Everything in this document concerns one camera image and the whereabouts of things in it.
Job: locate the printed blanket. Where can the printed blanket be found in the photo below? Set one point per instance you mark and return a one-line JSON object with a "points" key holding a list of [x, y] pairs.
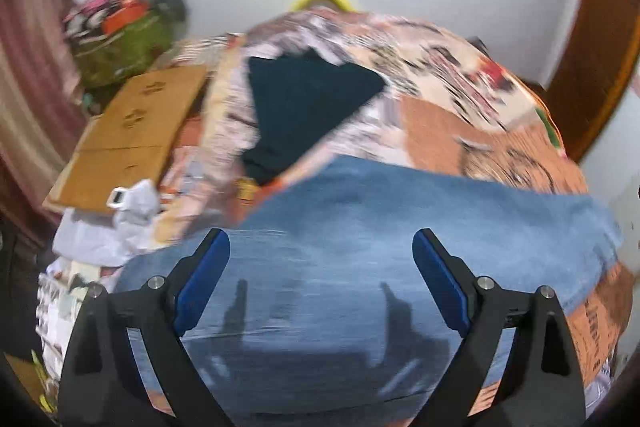
{"points": [[430, 127]]}

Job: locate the striped pillow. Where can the striped pillow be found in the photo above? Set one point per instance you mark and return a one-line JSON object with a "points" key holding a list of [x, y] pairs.
{"points": [[205, 49]]}

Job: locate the brown wooden door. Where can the brown wooden door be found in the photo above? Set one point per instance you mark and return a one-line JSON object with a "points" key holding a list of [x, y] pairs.
{"points": [[595, 47]]}

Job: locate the blue denim pants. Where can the blue denim pants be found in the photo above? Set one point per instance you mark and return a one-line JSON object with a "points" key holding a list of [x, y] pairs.
{"points": [[350, 227]]}

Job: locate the bamboo lap desk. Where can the bamboo lap desk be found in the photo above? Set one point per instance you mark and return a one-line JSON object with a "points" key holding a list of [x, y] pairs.
{"points": [[125, 142]]}

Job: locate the green patterned bag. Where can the green patterned bag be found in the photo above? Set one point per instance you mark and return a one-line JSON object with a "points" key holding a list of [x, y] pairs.
{"points": [[125, 54]]}

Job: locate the dark folded pants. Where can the dark folded pants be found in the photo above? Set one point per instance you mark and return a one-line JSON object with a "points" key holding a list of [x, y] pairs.
{"points": [[300, 107]]}

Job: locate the orange box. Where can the orange box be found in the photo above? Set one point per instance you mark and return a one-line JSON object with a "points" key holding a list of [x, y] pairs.
{"points": [[125, 18]]}

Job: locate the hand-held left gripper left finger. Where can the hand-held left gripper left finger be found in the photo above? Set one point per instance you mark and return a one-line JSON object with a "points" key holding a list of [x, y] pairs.
{"points": [[200, 287]]}

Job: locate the striped red curtain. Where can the striped red curtain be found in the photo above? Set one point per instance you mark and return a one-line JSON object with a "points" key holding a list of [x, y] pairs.
{"points": [[30, 57]]}

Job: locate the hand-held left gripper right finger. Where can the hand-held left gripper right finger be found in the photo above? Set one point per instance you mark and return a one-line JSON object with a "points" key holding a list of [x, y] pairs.
{"points": [[445, 287]]}

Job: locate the white crumpled cloth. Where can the white crumpled cloth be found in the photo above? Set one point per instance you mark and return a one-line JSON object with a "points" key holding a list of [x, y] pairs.
{"points": [[125, 222]]}

